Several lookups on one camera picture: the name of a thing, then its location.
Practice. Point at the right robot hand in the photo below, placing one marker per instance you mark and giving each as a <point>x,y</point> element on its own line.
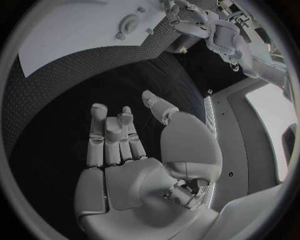
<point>131,183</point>

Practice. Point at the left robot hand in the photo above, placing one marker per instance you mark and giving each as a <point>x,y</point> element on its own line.
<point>189,28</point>

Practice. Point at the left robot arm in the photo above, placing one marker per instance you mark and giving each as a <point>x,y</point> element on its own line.
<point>236,45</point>

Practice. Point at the white task board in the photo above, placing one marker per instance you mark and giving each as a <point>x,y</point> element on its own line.
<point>70,33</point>

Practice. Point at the small peg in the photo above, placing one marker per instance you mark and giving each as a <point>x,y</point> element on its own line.
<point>150,31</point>

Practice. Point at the gear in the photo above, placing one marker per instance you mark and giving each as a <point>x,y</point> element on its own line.
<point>128,24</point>

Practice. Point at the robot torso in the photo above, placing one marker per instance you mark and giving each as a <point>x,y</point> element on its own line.
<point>234,150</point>

